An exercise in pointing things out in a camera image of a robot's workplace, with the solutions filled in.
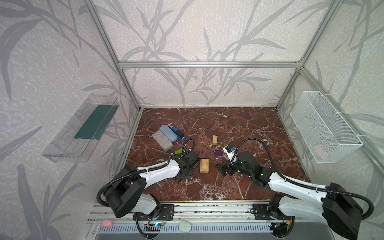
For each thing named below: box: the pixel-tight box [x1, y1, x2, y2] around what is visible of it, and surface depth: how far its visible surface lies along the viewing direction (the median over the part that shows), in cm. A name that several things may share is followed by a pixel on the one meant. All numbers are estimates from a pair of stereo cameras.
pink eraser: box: [101, 219, 114, 227], surface depth 71 cm
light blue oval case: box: [159, 125, 178, 143], surface depth 104 cm
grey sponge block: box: [152, 130, 174, 152], surface depth 100 cm
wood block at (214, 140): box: [212, 135, 218, 146], surface depth 101 cm
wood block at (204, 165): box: [200, 158, 209, 173], surface depth 88 cm
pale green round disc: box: [178, 220, 192, 233], surface depth 70 cm
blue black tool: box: [168, 125, 186, 142], surface depth 104 cm
